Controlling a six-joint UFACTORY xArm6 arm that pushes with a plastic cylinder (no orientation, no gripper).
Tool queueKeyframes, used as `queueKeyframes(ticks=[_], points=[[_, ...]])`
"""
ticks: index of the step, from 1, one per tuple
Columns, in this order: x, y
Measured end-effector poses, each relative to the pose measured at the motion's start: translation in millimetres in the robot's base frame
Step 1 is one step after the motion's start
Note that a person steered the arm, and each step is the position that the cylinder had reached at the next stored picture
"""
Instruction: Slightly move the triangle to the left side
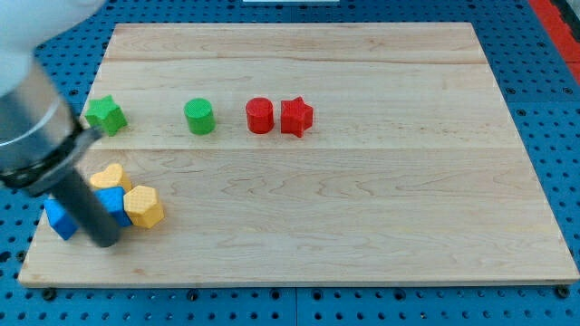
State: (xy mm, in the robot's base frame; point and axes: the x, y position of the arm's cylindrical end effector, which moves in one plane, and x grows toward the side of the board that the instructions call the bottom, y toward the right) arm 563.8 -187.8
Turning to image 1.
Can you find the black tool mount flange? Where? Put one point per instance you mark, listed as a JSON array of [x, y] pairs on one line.
[[57, 171]]

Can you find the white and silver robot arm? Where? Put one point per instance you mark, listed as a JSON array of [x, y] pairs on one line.
[[41, 139]]

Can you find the green cylinder block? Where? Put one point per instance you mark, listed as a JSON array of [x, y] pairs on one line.
[[199, 116]]

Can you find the yellow heart block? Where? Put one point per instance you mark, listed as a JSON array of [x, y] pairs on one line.
[[113, 176]]

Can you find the blue pentagon block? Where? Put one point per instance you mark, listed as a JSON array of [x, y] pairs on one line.
[[112, 200]]

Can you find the red cylinder block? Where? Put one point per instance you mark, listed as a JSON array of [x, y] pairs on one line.
[[260, 115]]

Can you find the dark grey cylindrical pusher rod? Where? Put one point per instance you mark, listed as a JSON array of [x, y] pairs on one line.
[[86, 209]]

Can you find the light wooden board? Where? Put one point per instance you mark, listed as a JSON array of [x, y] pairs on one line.
[[412, 174]]

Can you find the red strip at corner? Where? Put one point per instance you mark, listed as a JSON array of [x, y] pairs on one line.
[[562, 26]]

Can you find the yellow hexagon block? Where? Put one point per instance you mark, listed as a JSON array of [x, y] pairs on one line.
[[143, 206]]

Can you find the red star block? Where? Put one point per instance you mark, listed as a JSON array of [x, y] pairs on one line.
[[296, 117]]

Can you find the blue triangle block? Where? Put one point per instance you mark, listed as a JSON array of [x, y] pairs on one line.
[[59, 219]]

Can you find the green star block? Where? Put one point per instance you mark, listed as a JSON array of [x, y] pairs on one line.
[[106, 114]]

